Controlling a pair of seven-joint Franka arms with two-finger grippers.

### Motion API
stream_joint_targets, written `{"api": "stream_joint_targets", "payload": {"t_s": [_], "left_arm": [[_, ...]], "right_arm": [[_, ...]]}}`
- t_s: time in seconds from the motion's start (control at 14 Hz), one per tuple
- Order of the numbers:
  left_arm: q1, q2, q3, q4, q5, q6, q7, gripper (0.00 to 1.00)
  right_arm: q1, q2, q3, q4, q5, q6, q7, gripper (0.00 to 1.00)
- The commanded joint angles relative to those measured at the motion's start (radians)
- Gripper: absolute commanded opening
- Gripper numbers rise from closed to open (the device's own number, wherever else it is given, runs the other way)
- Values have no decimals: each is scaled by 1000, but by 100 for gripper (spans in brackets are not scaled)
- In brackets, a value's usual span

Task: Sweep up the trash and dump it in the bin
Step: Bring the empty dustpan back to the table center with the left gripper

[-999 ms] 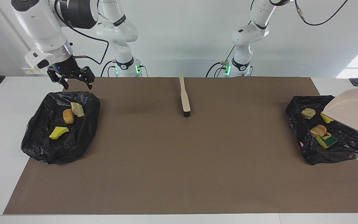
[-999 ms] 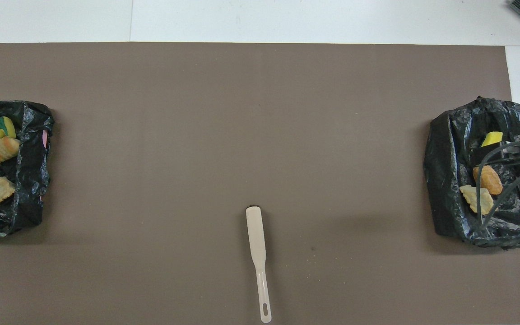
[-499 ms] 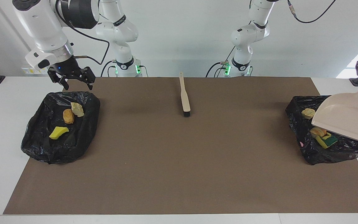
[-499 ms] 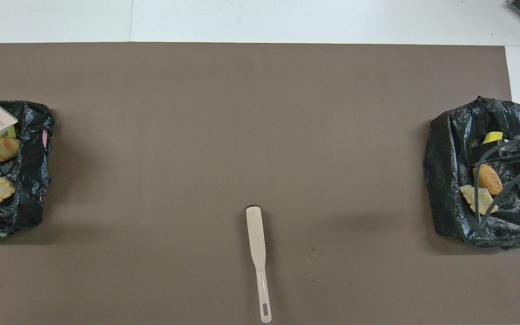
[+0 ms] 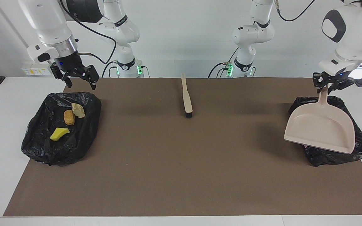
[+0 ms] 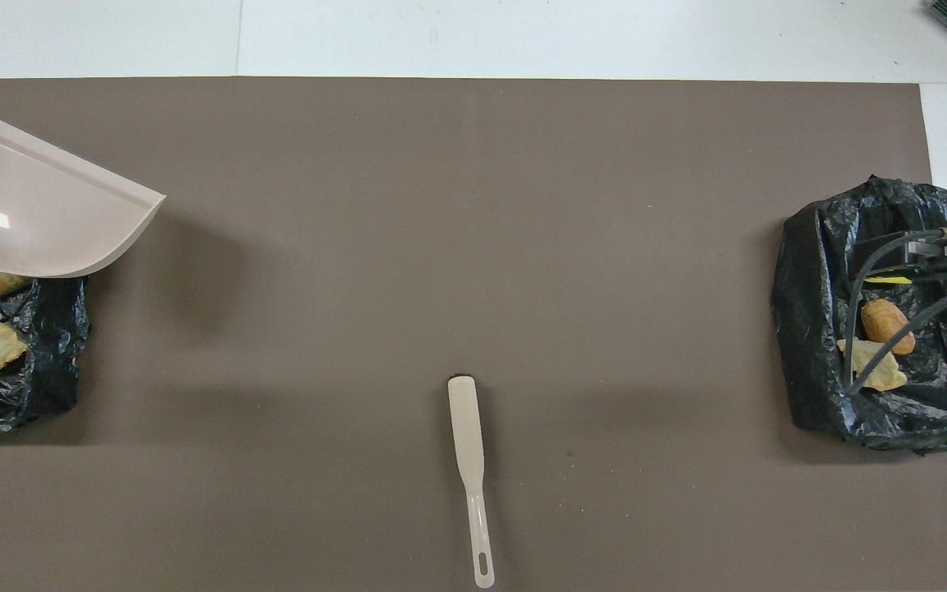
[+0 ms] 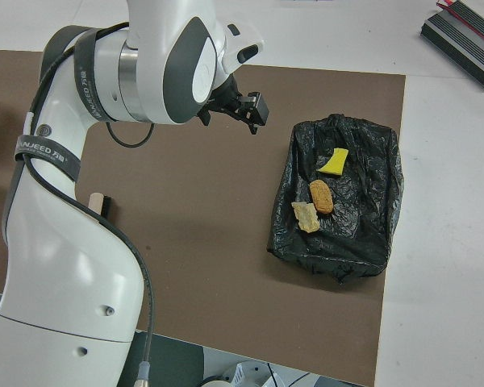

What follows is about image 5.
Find right arm gripper cable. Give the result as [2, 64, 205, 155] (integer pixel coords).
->
[60, 0, 118, 65]

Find beige plastic dustpan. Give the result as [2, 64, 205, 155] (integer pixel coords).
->
[284, 85, 356, 154]

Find beige hand brush black bristles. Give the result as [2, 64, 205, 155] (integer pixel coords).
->
[181, 73, 193, 118]

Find left arm gripper cable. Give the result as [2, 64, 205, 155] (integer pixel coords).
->
[274, 0, 317, 22]

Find brown bread-shaped sponge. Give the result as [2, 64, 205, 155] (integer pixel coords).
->
[63, 110, 76, 125]

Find beige sponge chunk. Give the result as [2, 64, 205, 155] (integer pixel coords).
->
[71, 103, 86, 119]

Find black base cable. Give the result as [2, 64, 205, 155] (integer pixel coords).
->
[102, 60, 119, 78]
[208, 62, 230, 78]

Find white wall socket box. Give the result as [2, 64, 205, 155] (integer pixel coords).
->
[21, 63, 55, 76]

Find arm gripper cable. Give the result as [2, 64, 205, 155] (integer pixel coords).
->
[60, 0, 118, 65]
[274, 0, 317, 22]

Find yellow sponge piece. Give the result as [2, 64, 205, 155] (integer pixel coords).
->
[49, 127, 70, 141]

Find black bag lined bin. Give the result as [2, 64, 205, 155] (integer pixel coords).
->
[21, 92, 102, 166]

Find brown table mat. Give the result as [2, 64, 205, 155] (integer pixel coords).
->
[3, 78, 362, 217]

